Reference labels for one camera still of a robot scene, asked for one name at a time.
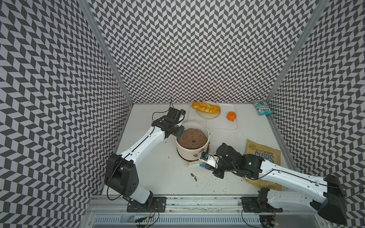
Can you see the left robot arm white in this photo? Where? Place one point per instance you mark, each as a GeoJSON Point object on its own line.
{"type": "Point", "coordinates": [121, 169]}

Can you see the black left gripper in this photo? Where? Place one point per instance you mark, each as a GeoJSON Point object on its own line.
{"type": "Point", "coordinates": [178, 133]}

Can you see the metal base rail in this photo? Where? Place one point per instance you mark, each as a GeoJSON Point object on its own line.
{"type": "Point", "coordinates": [199, 211]}

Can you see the yellow chips bag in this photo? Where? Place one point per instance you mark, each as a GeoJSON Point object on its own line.
{"type": "Point", "coordinates": [269, 154]}

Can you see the aluminium corner post right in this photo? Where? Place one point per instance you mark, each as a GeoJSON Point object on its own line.
{"type": "Point", "coordinates": [319, 9]}

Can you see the white round plate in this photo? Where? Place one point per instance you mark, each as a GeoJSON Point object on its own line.
{"type": "Point", "coordinates": [206, 115]}

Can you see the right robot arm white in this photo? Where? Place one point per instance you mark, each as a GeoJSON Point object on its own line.
{"type": "Point", "coordinates": [324, 195]}

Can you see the aluminium corner post left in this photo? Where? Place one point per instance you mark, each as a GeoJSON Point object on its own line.
{"type": "Point", "coordinates": [84, 7]}

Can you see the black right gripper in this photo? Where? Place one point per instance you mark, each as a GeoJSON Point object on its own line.
{"type": "Point", "coordinates": [219, 173]}

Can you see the white ceramic pot with mud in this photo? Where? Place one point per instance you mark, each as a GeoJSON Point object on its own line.
{"type": "Point", "coordinates": [195, 136]}

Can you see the aluminium corner post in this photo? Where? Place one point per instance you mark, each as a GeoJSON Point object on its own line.
{"type": "Point", "coordinates": [84, 7]}
{"type": "Point", "coordinates": [319, 9]}

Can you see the small orange pumpkin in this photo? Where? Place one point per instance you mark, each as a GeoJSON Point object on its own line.
{"type": "Point", "coordinates": [231, 116]}

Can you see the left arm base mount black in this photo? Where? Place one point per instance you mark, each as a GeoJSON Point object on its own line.
{"type": "Point", "coordinates": [153, 203]}

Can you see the white blue scrub brush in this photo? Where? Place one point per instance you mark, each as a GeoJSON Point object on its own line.
{"type": "Point", "coordinates": [196, 164]}

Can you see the teal snack packet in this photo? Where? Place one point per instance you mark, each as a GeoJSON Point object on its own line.
{"type": "Point", "coordinates": [262, 107]}

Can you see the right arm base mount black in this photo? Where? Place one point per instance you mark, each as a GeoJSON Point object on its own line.
{"type": "Point", "coordinates": [259, 204]}

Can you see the white cutting board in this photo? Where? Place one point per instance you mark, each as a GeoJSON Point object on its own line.
{"type": "Point", "coordinates": [221, 122]}

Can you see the golden bread loaf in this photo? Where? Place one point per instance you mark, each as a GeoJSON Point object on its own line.
{"type": "Point", "coordinates": [206, 107]}

